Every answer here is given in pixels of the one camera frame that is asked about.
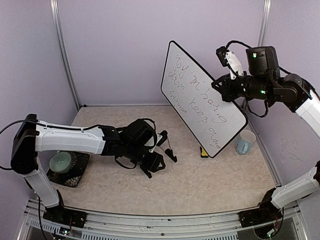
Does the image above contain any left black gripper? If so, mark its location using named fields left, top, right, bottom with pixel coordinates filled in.
left=124, top=142, right=166, bottom=173

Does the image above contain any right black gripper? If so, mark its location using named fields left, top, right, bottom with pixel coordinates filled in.
left=212, top=69, right=276, bottom=101

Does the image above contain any whiteboard wire stand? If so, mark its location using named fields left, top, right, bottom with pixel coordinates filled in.
left=142, top=130, right=178, bottom=179

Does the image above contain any white whiteboard black frame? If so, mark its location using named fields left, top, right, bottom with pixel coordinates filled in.
left=160, top=40, right=248, bottom=158

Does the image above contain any yellow black whiteboard eraser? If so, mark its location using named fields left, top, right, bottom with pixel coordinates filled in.
left=199, top=146, right=209, bottom=158

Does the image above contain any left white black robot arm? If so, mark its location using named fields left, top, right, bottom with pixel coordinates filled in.
left=10, top=114, right=168, bottom=228

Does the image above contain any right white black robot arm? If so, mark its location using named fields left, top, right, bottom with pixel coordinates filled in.
left=211, top=45, right=320, bottom=228

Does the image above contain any light blue ceramic mug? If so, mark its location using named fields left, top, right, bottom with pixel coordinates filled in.
left=235, top=129, right=256, bottom=155

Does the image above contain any pale green ceramic bowl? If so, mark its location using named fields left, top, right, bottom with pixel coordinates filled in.
left=49, top=151, right=72, bottom=174

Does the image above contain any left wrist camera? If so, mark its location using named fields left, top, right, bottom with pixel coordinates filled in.
left=145, top=133, right=163, bottom=153

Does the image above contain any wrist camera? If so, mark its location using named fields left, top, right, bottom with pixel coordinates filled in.
left=216, top=46, right=245, bottom=80
left=145, top=133, right=163, bottom=153

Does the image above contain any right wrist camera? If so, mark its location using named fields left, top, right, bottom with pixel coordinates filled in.
left=216, top=46, right=245, bottom=80

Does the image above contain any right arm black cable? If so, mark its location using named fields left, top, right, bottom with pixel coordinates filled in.
left=224, top=39, right=296, bottom=118

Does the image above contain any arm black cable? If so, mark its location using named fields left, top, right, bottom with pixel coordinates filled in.
left=0, top=119, right=41, bottom=171
left=224, top=39, right=296, bottom=118

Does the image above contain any aluminium front rail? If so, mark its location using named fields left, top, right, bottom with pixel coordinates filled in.
left=13, top=198, right=311, bottom=240

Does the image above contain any right aluminium corner post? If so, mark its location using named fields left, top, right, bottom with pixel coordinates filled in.
left=257, top=0, right=272, bottom=47

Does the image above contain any aluminium corner post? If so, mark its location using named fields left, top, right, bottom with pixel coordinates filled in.
left=50, top=0, right=82, bottom=111
left=257, top=0, right=272, bottom=47

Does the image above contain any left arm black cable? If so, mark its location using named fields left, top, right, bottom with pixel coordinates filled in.
left=0, top=119, right=41, bottom=171

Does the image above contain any left aluminium corner post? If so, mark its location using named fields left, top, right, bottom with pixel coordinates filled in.
left=50, top=0, right=82, bottom=111

